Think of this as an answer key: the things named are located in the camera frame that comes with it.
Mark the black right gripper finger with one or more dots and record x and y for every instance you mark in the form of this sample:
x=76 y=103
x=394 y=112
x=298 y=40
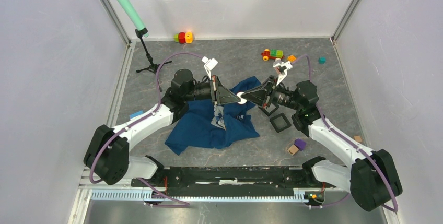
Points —
x=257 y=92
x=251 y=103

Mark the blue Mickey Mouse t-shirt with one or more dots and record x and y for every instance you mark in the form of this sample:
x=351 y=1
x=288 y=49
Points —
x=208 y=126

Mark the colourful toy block train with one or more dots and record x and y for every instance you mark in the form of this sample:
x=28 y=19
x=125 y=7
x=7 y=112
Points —
x=272 y=54

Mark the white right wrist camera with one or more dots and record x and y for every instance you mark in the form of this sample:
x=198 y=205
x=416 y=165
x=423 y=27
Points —
x=282 y=69

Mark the blue white block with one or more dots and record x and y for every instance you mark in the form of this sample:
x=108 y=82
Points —
x=136 y=114

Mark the orange toy brick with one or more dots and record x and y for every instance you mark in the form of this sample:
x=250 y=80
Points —
x=291 y=58

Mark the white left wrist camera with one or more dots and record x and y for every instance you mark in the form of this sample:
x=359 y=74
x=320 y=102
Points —
x=209 y=65

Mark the purple cube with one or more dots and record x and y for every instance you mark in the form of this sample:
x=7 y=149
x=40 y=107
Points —
x=300 y=144

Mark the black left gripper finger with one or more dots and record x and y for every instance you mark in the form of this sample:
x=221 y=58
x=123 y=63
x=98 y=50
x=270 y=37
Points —
x=229 y=99
x=226 y=93

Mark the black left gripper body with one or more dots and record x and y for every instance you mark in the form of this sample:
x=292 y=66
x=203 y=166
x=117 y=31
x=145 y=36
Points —
x=214 y=82

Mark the black square frame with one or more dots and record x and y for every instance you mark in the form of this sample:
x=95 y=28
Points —
x=280 y=122
x=272 y=108

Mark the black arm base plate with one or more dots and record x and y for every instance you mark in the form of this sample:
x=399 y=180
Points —
x=233 y=181

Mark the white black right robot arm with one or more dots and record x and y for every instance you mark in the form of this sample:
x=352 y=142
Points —
x=369 y=176

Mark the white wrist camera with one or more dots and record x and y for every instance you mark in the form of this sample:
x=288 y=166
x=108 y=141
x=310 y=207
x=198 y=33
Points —
x=209 y=65
x=282 y=69

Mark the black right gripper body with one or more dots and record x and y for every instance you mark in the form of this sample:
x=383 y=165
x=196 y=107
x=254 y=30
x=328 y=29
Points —
x=270 y=86

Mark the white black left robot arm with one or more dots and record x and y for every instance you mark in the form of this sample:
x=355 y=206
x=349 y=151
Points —
x=108 y=155

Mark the red green orange toy blocks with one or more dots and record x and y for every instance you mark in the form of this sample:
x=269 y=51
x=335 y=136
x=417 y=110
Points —
x=184 y=37

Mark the black tripod microphone stand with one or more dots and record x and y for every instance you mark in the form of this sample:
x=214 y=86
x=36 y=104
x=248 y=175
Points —
x=153 y=67

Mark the tan wooden cube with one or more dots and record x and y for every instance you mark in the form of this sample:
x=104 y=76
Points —
x=292 y=149

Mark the teal small cube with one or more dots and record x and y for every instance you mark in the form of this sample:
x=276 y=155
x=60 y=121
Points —
x=321 y=60

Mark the mint green microphone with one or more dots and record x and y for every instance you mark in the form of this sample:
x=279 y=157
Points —
x=134 y=17

